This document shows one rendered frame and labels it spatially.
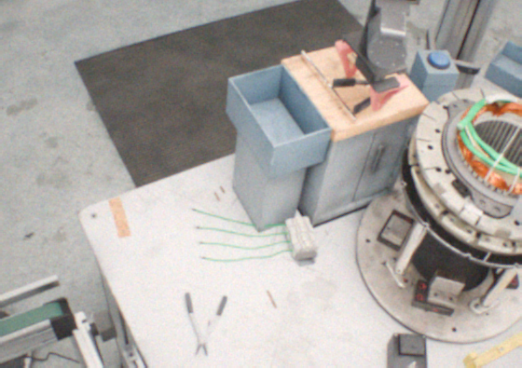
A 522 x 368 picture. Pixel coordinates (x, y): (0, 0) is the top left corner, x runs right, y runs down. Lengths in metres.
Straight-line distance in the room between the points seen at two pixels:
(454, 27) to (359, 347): 0.72
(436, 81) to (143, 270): 0.67
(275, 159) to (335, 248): 0.29
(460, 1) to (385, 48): 0.54
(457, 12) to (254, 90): 0.51
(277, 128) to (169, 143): 1.29
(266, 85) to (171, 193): 0.30
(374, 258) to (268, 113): 0.34
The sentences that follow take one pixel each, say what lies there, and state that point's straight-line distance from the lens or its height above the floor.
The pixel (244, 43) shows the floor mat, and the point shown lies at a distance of 2.85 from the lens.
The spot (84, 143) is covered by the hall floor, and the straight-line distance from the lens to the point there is 2.46.
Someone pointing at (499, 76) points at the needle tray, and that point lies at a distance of 1.33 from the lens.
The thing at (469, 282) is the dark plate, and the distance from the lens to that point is 1.31.
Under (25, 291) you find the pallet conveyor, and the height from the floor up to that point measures 0.79.
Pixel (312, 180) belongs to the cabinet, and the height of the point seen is 0.90.
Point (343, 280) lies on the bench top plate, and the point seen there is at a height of 0.78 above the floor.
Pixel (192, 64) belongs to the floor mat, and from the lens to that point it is 2.73.
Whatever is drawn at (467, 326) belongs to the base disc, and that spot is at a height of 0.80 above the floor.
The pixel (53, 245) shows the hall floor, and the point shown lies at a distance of 2.21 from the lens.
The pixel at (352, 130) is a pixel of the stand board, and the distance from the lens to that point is 1.08.
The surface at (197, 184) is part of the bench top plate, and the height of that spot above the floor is 0.78.
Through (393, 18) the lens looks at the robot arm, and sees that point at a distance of 0.92.
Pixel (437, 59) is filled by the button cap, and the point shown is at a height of 1.04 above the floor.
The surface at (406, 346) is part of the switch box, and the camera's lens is 1.14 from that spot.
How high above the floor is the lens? 1.83
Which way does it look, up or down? 51 degrees down
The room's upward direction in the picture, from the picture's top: 8 degrees clockwise
